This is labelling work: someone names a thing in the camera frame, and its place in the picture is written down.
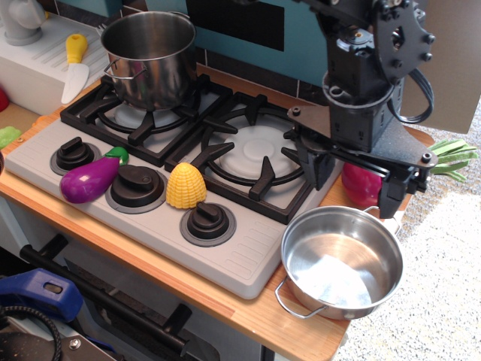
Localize black stove knob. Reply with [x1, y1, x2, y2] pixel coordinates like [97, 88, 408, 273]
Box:
[180, 202, 237, 247]
[105, 165, 167, 214]
[50, 137, 101, 175]

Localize red toy item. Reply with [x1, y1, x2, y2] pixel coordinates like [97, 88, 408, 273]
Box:
[0, 88, 10, 112]

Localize tall steel stock pot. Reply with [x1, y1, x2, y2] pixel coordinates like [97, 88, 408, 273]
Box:
[101, 11, 197, 111]

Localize black left stove knob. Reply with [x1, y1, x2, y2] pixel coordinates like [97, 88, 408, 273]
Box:
[50, 137, 101, 175]

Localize black right stove knob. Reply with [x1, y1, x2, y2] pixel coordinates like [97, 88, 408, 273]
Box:
[180, 202, 237, 247]

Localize black gripper with plate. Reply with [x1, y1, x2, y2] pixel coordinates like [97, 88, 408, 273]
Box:
[288, 86, 437, 219]

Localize black left burner grate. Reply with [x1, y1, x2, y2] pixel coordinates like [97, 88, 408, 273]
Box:
[60, 74, 233, 167]

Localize pink toy radish green leaves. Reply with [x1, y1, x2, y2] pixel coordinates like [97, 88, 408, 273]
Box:
[341, 139, 478, 208]

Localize black right burner grate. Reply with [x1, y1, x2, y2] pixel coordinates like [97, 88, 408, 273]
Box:
[165, 93, 331, 224]

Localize small shallow steel pot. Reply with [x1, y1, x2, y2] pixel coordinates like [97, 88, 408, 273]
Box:
[274, 206, 404, 320]

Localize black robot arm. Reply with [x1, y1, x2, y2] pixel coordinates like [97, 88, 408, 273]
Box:
[288, 1, 437, 218]

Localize yellow handled toy knife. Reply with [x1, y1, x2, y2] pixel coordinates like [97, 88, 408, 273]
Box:
[61, 33, 89, 105]

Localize brown cardboard panel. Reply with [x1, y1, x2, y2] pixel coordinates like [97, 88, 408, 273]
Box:
[419, 0, 480, 134]

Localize grey toy stove top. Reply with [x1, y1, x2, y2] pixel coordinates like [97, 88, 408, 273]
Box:
[4, 74, 356, 300]

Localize blue clamp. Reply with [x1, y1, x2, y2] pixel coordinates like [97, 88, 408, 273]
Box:
[1, 268, 84, 323]

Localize grey toy faucet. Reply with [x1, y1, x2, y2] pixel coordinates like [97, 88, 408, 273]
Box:
[1, 0, 47, 46]

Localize white toy sink unit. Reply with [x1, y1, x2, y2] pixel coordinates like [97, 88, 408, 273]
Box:
[1, 14, 108, 115]

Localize black burner grate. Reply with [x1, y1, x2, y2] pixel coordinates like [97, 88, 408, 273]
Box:
[60, 74, 233, 167]
[165, 93, 331, 224]

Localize black middle stove knob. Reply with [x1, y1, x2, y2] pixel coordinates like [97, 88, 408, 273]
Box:
[105, 165, 167, 214]

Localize black braided cable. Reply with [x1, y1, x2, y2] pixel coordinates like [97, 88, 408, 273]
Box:
[0, 305, 63, 361]

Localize yellow toy corn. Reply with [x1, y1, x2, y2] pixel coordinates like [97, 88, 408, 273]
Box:
[166, 162, 207, 209]

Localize black oven door handle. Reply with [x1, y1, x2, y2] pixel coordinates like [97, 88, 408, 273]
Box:
[20, 235, 188, 356]

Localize purple toy eggplant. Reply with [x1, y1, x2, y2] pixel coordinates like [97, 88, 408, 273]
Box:
[59, 147, 129, 204]

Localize green toy lettuce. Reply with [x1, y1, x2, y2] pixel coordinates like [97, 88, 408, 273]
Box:
[0, 126, 22, 149]

